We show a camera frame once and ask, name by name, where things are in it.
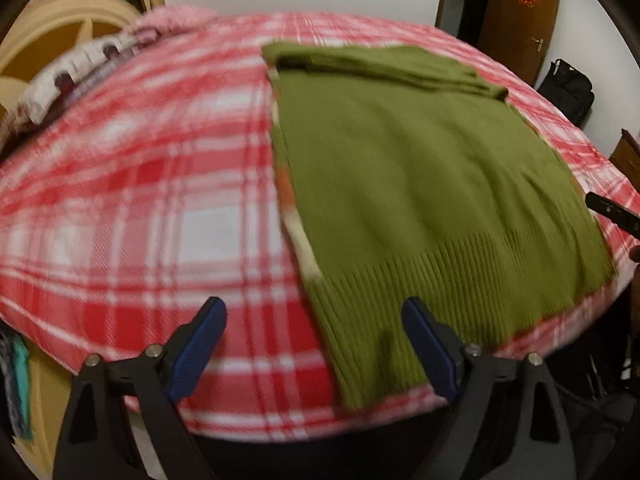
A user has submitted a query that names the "tall black bag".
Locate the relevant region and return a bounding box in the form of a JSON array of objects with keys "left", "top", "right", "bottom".
[{"left": 536, "top": 58, "right": 596, "bottom": 128}]

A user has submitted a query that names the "brown wooden door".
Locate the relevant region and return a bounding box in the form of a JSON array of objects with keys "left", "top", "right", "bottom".
[{"left": 479, "top": 0, "right": 562, "bottom": 88}]

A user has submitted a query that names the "teal cloth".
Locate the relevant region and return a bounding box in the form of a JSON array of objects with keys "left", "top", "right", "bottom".
[{"left": 10, "top": 332, "right": 35, "bottom": 441}]

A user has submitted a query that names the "brown wooden cabinet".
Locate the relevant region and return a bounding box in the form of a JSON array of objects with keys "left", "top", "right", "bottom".
[{"left": 609, "top": 129, "right": 640, "bottom": 186}]

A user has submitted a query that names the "pink floral pillow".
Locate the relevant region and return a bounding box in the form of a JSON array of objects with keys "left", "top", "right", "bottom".
[{"left": 125, "top": 4, "right": 218, "bottom": 48}]

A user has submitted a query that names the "green striped knit sweater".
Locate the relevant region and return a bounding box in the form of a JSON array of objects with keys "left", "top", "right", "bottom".
[{"left": 261, "top": 41, "right": 617, "bottom": 410}]

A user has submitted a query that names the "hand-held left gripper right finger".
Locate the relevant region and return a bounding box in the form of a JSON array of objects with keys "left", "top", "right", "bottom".
[{"left": 401, "top": 296, "right": 576, "bottom": 480}]

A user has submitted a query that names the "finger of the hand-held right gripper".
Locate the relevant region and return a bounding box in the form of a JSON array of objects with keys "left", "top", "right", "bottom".
[{"left": 585, "top": 191, "right": 640, "bottom": 233}]

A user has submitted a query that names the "grey white patterned pillow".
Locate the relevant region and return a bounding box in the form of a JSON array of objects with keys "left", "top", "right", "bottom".
[{"left": 12, "top": 34, "right": 151, "bottom": 128}]

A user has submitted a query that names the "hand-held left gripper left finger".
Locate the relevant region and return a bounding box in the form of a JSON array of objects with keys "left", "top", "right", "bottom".
[{"left": 52, "top": 296, "right": 228, "bottom": 480}]

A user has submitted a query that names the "cream round wooden headboard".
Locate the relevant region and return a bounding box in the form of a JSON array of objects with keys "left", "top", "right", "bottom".
[{"left": 0, "top": 0, "right": 146, "bottom": 161}]

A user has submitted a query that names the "bed with red plaid sheet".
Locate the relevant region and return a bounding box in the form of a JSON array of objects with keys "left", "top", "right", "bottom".
[{"left": 0, "top": 7, "right": 640, "bottom": 441}]

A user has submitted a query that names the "dark wooden door frame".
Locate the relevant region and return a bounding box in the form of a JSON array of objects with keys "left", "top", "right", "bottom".
[{"left": 434, "top": 0, "right": 496, "bottom": 46}]

